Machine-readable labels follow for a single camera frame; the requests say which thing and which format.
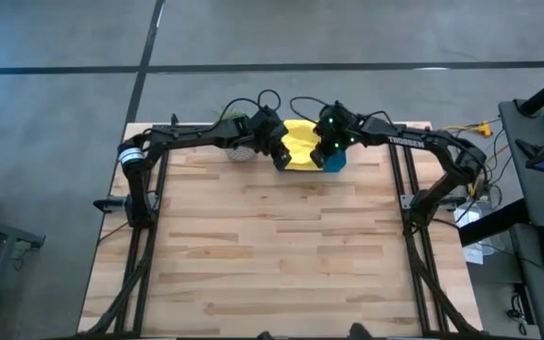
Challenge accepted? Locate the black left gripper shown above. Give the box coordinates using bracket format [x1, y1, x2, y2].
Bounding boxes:
[250, 107, 293, 172]

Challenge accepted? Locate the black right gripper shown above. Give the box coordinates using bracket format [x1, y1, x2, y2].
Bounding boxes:
[309, 120, 363, 170]

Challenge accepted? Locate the yellow microfiber towel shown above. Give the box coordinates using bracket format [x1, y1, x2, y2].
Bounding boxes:
[280, 118, 324, 172]

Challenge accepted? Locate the blue storage bin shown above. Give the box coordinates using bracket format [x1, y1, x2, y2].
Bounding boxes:
[322, 149, 348, 174]

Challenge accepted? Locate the triangle patterned planter pot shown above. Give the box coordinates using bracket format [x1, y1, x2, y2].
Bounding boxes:
[226, 144, 257, 163]

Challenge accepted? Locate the green artificial succulent plant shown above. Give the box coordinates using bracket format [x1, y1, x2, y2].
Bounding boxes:
[218, 109, 250, 122]

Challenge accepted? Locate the white power adapter box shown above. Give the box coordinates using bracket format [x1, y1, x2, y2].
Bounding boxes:
[453, 200, 485, 228]

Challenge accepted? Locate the black rounded clamp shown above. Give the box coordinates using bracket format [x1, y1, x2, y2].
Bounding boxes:
[348, 322, 373, 340]

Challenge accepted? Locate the white paper sheet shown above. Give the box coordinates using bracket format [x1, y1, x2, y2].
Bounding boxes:
[463, 245, 485, 265]

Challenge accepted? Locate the black desk support beam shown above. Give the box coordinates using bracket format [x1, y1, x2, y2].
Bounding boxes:
[458, 197, 531, 247]

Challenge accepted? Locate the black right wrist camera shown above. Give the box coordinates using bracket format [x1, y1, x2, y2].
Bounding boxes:
[318, 101, 349, 129]

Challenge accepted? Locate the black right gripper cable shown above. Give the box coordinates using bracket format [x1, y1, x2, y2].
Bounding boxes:
[289, 96, 330, 125]

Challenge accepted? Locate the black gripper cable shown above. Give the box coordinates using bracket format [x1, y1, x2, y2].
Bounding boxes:
[217, 88, 282, 125]
[289, 96, 330, 125]

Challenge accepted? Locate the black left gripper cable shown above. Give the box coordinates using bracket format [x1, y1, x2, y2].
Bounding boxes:
[217, 88, 282, 125]

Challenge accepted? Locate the black table edge rail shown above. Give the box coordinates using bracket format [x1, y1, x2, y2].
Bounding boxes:
[40, 332, 504, 340]
[151, 123, 408, 132]

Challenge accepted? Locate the black aluminium frame rail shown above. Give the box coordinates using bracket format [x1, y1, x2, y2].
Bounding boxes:
[387, 141, 484, 337]
[82, 150, 169, 337]

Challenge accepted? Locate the yellow extension cord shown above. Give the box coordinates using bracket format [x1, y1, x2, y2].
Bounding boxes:
[444, 120, 494, 139]

